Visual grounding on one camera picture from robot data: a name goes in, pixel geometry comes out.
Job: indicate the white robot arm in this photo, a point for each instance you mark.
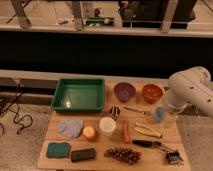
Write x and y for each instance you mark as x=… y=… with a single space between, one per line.
x=189 y=86

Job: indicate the purple bowl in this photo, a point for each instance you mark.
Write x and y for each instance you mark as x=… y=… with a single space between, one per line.
x=124 y=91

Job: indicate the red bowl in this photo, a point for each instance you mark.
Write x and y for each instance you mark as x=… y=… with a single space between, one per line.
x=152 y=93

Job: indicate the black white striped ball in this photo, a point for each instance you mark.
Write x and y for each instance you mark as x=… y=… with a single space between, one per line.
x=114 y=111

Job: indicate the green plastic tray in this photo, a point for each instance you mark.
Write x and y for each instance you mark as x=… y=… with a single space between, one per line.
x=79 y=95

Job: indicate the white cup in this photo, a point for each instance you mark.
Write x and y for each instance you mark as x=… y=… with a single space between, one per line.
x=107 y=126

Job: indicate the red yellow apple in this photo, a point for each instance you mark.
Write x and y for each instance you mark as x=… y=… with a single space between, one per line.
x=90 y=133

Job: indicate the blue crumpled cloth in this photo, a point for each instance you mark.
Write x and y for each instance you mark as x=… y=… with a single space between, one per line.
x=71 y=128

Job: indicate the yellow banana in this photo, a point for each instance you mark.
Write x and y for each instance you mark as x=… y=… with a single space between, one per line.
x=146 y=130

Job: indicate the clear blue glass cup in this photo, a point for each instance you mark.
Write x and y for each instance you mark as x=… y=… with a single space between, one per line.
x=159 y=114

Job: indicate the bunch of dark grapes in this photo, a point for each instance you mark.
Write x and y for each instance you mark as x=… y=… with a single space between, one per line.
x=125 y=155

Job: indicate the black eraser block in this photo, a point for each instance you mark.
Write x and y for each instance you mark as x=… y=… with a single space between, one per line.
x=81 y=155

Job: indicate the green sponge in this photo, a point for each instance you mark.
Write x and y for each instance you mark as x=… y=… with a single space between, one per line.
x=58 y=150

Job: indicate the black binder clip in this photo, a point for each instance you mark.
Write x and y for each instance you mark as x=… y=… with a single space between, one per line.
x=173 y=158

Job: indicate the black handled knife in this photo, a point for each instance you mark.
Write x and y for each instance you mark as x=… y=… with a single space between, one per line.
x=153 y=144

